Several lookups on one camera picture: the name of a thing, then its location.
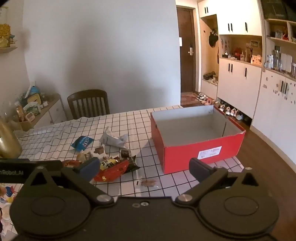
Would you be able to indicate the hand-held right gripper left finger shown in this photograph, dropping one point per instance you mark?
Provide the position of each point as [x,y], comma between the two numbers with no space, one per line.
[90,167]

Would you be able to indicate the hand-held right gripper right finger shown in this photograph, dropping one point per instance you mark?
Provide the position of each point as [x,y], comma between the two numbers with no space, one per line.
[198,168]

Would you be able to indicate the clear round cake packet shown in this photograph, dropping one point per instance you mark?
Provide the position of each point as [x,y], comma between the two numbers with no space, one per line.
[82,156]

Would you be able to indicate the red cardboard box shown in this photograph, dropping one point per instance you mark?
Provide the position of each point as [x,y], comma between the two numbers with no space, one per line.
[185,157]

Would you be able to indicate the blue snack packet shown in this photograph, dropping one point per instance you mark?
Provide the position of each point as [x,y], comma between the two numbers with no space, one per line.
[82,141]

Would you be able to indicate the white green-label snack packet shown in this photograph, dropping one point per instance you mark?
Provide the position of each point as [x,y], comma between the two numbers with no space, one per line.
[111,140]

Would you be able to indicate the jar of orange snacks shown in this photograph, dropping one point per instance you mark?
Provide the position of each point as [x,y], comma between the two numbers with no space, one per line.
[19,112]

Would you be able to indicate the orange red snack packet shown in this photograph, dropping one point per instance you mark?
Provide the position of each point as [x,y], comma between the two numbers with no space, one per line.
[69,163]

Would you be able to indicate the gold vase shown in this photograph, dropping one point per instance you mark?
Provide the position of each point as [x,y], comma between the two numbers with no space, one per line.
[8,143]

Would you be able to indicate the colourful printed cloth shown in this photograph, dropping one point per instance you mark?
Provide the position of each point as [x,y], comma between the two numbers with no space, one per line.
[7,197]

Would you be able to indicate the small brown wrapped candy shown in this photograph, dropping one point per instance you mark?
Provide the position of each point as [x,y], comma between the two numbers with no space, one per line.
[125,153]

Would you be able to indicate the small clear wrapped snack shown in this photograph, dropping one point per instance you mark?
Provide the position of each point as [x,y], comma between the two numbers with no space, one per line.
[148,183]

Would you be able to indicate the small white table clock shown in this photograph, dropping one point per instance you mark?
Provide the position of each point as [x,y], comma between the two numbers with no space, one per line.
[30,117]

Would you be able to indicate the green white tissue box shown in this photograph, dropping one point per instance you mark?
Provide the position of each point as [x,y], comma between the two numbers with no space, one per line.
[32,109]

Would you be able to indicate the white checked tablecloth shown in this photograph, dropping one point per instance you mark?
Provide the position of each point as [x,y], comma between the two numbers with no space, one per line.
[138,125]

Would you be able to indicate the row of shoes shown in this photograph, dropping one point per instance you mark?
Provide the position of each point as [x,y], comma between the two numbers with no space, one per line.
[222,107]

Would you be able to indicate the wooden white sideboard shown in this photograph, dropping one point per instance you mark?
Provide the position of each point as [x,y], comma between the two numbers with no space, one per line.
[53,113]

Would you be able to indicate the patterned door mat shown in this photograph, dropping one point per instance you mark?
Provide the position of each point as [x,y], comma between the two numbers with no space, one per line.
[188,99]

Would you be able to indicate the dark wooden chair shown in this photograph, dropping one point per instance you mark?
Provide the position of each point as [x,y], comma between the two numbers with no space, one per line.
[87,95]

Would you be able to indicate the yellow box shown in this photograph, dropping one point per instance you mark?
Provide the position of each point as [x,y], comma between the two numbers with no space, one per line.
[34,98]

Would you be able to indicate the dark brown door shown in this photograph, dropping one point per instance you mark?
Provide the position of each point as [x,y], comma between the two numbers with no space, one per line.
[185,69]

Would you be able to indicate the black hanging bag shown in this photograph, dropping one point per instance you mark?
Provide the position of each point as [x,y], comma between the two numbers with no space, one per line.
[213,38]

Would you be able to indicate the row of glass jars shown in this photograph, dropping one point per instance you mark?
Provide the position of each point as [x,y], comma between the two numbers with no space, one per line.
[277,60]

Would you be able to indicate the yellow shelf decoration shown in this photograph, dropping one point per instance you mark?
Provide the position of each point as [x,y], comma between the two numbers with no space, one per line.
[5,32]

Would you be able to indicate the white wall cabinet unit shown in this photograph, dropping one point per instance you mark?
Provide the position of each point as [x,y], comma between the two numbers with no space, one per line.
[268,111]

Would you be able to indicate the wooden wall shelf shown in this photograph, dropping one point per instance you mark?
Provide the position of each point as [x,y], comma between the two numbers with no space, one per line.
[8,49]

